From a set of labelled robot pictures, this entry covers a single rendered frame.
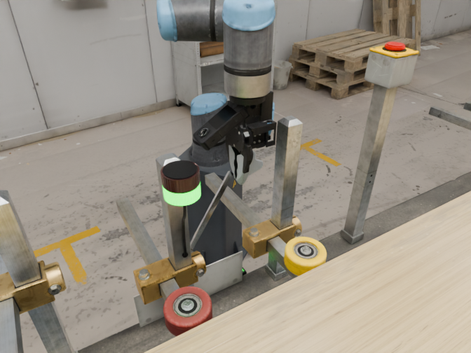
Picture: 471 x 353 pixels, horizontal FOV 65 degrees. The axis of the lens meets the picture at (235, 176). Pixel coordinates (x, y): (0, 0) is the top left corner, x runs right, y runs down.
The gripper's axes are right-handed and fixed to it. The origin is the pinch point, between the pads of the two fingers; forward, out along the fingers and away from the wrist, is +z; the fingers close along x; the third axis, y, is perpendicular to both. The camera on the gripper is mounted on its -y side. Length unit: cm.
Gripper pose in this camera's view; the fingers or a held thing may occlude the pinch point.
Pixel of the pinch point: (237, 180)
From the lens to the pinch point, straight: 82.3
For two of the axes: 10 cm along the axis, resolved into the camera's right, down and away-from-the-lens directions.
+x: -5.1, -4.7, 7.2
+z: 0.0, 8.4, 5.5
